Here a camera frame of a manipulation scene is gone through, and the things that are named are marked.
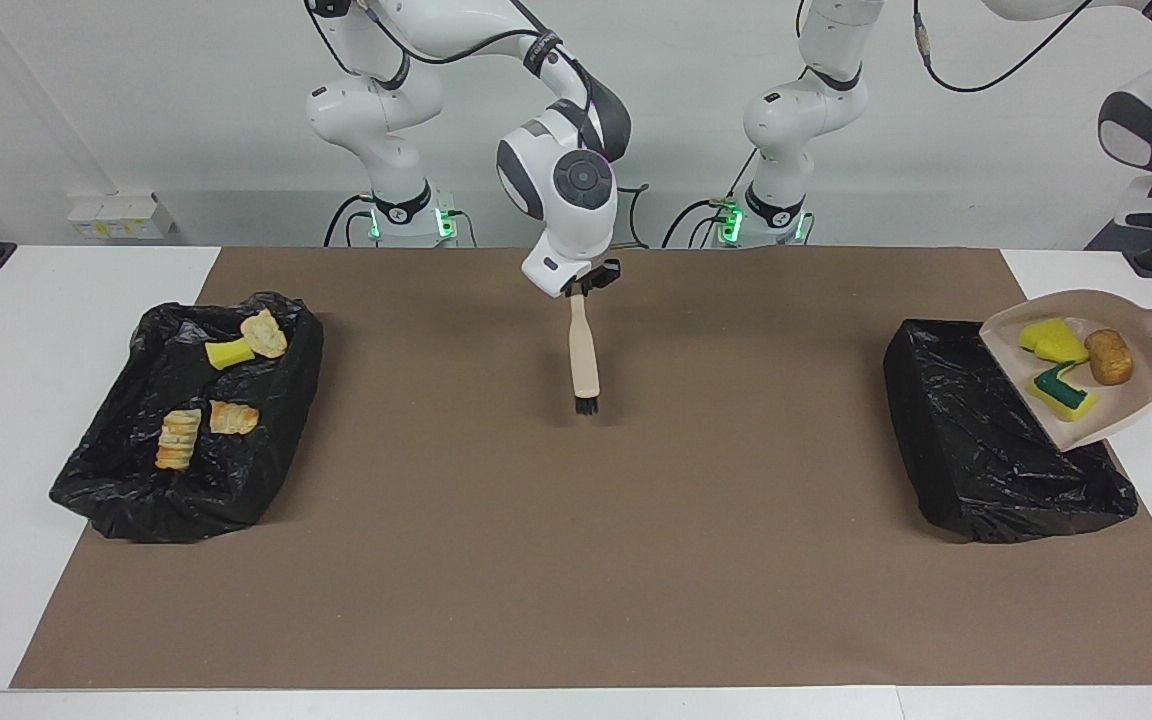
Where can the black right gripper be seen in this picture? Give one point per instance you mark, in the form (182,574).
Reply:
(599,275)

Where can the beige hand brush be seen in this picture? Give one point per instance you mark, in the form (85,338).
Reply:
(584,360)

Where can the brown toy bread loaf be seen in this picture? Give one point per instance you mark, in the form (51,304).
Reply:
(1109,358)

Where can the beige plastic dustpan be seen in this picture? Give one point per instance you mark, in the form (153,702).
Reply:
(1131,405)

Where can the large yellow sponge piece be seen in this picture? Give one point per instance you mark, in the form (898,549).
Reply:
(1051,340)

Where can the green and yellow scouring sponge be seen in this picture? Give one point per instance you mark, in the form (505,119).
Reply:
(1064,393)

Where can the beige toy pastry piece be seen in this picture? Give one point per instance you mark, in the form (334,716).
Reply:
(234,417)
(179,440)
(264,333)

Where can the small yellow sponge piece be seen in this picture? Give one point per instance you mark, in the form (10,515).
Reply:
(229,352)

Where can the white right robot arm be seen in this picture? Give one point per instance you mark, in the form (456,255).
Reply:
(576,200)

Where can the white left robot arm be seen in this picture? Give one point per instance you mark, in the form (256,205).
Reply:
(796,110)

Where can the black bag-lined bin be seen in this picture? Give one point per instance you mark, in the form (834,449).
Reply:
(966,450)
(116,470)

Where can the brown paper table mat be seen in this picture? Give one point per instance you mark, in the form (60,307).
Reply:
(536,600)

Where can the white wall socket box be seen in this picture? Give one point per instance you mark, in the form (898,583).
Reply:
(121,215)

